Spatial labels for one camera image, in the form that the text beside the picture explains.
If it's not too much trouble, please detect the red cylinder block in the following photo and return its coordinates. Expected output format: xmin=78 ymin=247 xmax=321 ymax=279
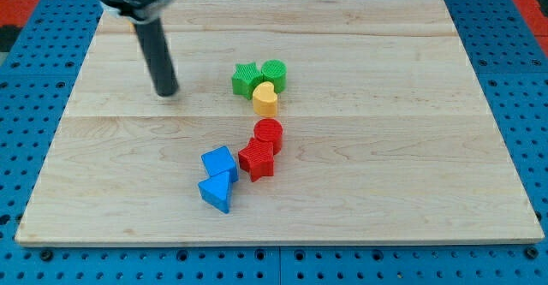
xmin=253 ymin=118 xmax=283 ymax=155

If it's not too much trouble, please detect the red star block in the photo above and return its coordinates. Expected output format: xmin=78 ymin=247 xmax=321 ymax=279
xmin=238 ymin=138 xmax=274 ymax=182

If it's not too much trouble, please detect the yellow heart block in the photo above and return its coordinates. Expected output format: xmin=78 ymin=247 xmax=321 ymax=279
xmin=252 ymin=81 xmax=278 ymax=118

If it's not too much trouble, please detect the light wooden board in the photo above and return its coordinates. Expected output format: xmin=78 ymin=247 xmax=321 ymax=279
xmin=15 ymin=0 xmax=544 ymax=247

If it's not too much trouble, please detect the green cylinder block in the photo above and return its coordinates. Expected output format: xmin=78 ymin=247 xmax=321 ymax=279
xmin=260 ymin=60 xmax=287 ymax=93

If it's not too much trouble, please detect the green star block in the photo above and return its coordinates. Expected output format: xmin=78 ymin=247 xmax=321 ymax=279
xmin=231 ymin=62 xmax=264 ymax=100

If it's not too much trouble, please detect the blue cube block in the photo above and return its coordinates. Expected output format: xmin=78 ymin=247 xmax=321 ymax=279
xmin=201 ymin=145 xmax=239 ymax=183

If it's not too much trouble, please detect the blue triangle block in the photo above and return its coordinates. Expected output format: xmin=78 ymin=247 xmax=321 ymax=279
xmin=198 ymin=171 xmax=233 ymax=214

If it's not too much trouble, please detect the black cylindrical pointer rod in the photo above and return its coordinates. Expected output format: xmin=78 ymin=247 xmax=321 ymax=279
xmin=134 ymin=18 xmax=179 ymax=97

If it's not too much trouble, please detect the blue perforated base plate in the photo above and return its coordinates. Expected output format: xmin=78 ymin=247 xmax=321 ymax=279
xmin=1 ymin=0 xmax=547 ymax=284

